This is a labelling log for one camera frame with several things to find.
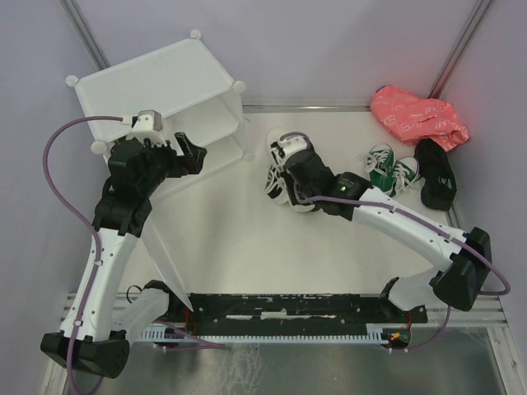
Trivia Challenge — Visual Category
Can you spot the green canvas sneaker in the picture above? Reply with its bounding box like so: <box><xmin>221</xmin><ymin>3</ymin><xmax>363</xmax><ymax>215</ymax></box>
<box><xmin>390</xmin><ymin>156</ymin><xmax>420</xmax><ymax>197</ymax></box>
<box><xmin>359</xmin><ymin>143</ymin><xmax>395</xmax><ymax>197</ymax></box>

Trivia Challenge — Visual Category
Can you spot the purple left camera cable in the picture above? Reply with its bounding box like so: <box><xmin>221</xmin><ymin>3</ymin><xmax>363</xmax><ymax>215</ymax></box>
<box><xmin>44</xmin><ymin>115</ymin><xmax>226</xmax><ymax>394</ymax></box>

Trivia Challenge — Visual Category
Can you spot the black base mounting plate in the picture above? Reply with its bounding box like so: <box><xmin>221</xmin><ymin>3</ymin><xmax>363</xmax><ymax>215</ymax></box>
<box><xmin>161</xmin><ymin>294</ymin><xmax>428</xmax><ymax>335</ymax></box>

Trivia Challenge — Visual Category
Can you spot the black white canvas sneaker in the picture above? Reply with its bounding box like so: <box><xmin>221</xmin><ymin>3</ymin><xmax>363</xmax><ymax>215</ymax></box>
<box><xmin>264</xmin><ymin>164</ymin><xmax>288</xmax><ymax>206</ymax></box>

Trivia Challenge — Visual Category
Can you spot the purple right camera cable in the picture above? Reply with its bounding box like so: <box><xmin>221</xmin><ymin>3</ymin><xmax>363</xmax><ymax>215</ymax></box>
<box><xmin>282</xmin><ymin>131</ymin><xmax>511</xmax><ymax>353</ymax></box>

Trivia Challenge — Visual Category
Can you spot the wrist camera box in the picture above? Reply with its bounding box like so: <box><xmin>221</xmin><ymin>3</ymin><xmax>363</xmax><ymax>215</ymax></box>
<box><xmin>121</xmin><ymin>109</ymin><xmax>166</xmax><ymax>146</ymax></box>
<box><xmin>277</xmin><ymin>132</ymin><xmax>311</xmax><ymax>160</ymax></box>

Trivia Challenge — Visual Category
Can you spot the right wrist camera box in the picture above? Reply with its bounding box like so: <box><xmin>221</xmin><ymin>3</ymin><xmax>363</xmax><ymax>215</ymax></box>
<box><xmin>277</xmin><ymin>132</ymin><xmax>311</xmax><ymax>160</ymax></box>

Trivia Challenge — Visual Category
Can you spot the aluminium frame rail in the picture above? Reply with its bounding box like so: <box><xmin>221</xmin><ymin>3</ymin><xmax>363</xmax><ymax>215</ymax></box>
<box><xmin>242</xmin><ymin>97</ymin><xmax>371</xmax><ymax>114</ymax></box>

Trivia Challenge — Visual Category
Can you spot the purple camera cable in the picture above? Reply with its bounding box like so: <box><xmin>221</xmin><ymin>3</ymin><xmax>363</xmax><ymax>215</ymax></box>
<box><xmin>282</xmin><ymin>131</ymin><xmax>511</xmax><ymax>353</ymax></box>
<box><xmin>44</xmin><ymin>115</ymin><xmax>226</xmax><ymax>394</ymax></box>

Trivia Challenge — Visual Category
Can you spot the white slotted cable duct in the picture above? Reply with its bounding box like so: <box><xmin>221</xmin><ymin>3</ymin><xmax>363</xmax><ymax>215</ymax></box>
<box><xmin>138</xmin><ymin>324</ymin><xmax>387</xmax><ymax>344</ymax></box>

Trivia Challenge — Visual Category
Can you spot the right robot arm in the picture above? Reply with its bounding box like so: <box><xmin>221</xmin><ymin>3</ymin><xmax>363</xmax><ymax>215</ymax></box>
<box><xmin>270</xmin><ymin>147</ymin><xmax>492</xmax><ymax>322</ymax></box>

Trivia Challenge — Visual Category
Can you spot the pink patterned bag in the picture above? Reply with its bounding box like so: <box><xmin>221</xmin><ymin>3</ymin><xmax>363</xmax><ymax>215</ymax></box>
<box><xmin>370</xmin><ymin>85</ymin><xmax>470</xmax><ymax>151</ymax></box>

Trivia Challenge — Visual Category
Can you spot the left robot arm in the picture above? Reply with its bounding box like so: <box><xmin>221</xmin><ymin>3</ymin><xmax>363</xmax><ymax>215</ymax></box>
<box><xmin>40</xmin><ymin>132</ymin><xmax>207</xmax><ymax>379</ymax></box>

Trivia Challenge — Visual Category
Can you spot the white plastic shoe cabinet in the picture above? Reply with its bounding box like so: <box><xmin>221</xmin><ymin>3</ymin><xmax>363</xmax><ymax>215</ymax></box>
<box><xmin>66</xmin><ymin>30</ymin><xmax>254</xmax><ymax>305</ymax></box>

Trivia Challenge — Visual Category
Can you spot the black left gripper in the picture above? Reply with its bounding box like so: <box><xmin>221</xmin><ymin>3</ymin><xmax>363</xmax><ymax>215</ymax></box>
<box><xmin>138</xmin><ymin>131</ymin><xmax>207</xmax><ymax>196</ymax></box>

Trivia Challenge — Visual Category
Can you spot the black slip-on shoe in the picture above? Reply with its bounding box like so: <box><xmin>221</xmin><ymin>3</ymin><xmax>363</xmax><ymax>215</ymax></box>
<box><xmin>414</xmin><ymin>139</ymin><xmax>457</xmax><ymax>211</ymax></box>
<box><xmin>291</xmin><ymin>203</ymin><xmax>320</xmax><ymax>214</ymax></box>

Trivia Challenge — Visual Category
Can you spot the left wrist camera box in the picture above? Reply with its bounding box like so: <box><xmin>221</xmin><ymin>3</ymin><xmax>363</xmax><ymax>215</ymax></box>
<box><xmin>121</xmin><ymin>109</ymin><xmax>166</xmax><ymax>146</ymax></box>

